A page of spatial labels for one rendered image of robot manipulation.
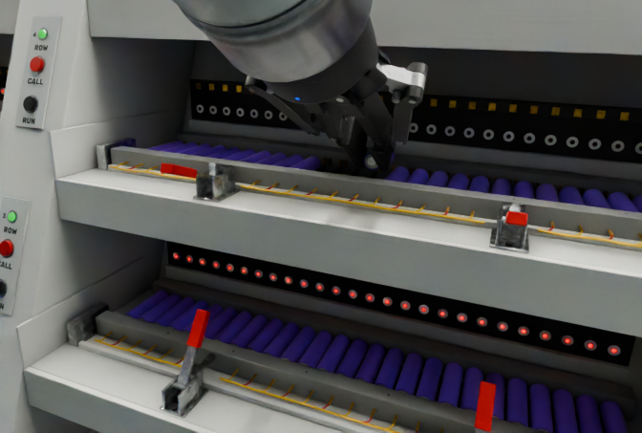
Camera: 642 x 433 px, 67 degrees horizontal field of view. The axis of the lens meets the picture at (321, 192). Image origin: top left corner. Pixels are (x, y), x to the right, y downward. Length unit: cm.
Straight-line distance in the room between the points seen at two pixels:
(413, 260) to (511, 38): 19
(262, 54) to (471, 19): 23
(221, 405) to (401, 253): 23
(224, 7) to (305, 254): 26
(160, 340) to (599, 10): 51
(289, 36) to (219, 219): 26
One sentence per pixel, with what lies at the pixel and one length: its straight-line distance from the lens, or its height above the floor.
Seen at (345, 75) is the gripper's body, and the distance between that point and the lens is 28.
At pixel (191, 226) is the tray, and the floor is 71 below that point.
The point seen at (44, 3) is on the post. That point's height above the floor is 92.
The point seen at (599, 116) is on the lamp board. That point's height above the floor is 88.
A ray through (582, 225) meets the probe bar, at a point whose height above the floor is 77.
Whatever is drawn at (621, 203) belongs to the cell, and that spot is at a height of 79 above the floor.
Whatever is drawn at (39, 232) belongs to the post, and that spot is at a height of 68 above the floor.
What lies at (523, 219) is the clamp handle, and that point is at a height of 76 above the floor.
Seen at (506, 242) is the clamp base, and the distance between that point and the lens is 39.
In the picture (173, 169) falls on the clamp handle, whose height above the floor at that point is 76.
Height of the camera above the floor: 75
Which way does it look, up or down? 1 degrees up
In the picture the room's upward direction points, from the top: 9 degrees clockwise
